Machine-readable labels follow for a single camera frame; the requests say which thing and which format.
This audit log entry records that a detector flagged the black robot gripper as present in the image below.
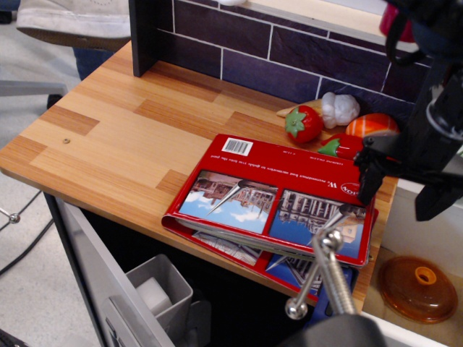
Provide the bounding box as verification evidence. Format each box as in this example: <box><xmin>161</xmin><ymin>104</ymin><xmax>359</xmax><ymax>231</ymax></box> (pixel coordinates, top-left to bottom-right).
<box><xmin>354</xmin><ymin>90</ymin><xmax>462</xmax><ymax>221</ymax></box>

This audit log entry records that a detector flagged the red spiral-bound picture book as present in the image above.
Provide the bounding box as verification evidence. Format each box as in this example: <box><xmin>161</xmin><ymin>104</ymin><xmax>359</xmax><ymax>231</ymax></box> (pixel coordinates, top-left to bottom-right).
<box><xmin>161</xmin><ymin>134</ymin><xmax>378</xmax><ymax>290</ymax></box>

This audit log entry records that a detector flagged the open grey cabinet door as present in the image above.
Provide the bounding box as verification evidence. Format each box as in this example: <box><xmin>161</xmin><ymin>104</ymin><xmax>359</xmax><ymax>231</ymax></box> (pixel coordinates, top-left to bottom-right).
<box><xmin>52</xmin><ymin>198</ymin><xmax>174</xmax><ymax>346</ymax></box>

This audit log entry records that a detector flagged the orange salmon sushi toy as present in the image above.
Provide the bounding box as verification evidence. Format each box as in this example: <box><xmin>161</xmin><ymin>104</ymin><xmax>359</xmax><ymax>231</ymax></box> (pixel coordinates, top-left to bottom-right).
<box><xmin>346</xmin><ymin>113</ymin><xmax>400</xmax><ymax>138</ymax></box>

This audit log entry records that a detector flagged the red toy chili pepper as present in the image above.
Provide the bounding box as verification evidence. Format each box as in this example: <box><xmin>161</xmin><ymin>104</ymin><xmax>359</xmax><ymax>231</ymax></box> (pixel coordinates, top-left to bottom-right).
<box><xmin>318</xmin><ymin>133</ymin><xmax>363</xmax><ymax>160</ymax></box>

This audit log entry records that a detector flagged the white toy garlic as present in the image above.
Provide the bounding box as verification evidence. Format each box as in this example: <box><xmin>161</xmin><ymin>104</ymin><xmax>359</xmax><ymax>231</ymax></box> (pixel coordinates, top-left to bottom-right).
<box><xmin>322</xmin><ymin>92</ymin><xmax>360</xmax><ymax>129</ymax></box>

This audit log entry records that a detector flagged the orange transparent pot lid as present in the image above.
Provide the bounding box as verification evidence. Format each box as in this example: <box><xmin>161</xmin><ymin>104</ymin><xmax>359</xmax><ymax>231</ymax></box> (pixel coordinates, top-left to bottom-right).
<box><xmin>379</xmin><ymin>256</ymin><xmax>459</xmax><ymax>324</ymax></box>

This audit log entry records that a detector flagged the red toy tomato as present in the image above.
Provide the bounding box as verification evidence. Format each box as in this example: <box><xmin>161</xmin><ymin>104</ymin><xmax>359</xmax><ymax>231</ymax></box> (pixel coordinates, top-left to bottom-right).
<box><xmin>285</xmin><ymin>106</ymin><xmax>323</xmax><ymax>143</ymax></box>

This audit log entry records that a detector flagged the tan toy bread piece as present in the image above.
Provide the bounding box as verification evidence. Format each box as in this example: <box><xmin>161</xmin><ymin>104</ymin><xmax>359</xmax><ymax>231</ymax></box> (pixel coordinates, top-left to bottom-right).
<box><xmin>276</xmin><ymin>99</ymin><xmax>322</xmax><ymax>118</ymax></box>

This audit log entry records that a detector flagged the blue clamp body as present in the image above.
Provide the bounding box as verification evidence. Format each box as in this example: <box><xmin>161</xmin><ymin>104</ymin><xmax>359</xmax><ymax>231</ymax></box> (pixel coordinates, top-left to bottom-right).
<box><xmin>306</xmin><ymin>267</ymin><xmax>359</xmax><ymax>327</ymax></box>

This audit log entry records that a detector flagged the silver metal clamp screw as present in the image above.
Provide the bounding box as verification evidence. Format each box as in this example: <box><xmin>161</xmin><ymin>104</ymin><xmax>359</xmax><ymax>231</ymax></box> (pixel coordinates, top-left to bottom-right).
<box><xmin>285</xmin><ymin>227</ymin><xmax>344</xmax><ymax>320</ymax></box>

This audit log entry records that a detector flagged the light wooden shelf board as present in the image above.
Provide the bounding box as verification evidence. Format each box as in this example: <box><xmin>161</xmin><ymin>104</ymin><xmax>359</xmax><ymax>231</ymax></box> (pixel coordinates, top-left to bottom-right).
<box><xmin>245</xmin><ymin>0</ymin><xmax>420</xmax><ymax>51</ymax></box>

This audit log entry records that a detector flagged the magenta cup on shelf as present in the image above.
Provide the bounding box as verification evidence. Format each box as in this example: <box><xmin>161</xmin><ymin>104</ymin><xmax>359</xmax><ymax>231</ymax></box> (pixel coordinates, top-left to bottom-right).
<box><xmin>379</xmin><ymin>3</ymin><xmax>415</xmax><ymax>43</ymax></box>

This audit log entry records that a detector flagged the grey plastic bin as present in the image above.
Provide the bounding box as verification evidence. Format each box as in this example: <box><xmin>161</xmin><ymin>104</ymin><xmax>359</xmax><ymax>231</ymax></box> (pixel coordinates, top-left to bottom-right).
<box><xmin>127</xmin><ymin>254</ymin><xmax>192</xmax><ymax>338</ymax></box>

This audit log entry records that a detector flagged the white block in bin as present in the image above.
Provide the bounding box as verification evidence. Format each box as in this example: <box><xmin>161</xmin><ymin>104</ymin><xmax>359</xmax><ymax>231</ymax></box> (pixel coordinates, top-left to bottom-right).
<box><xmin>136</xmin><ymin>277</ymin><xmax>172</xmax><ymax>316</ymax></box>

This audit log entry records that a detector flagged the black floor cable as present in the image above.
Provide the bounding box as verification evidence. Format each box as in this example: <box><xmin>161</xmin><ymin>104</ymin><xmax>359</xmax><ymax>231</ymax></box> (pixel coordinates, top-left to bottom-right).
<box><xmin>0</xmin><ymin>190</ymin><xmax>55</xmax><ymax>278</ymax></box>

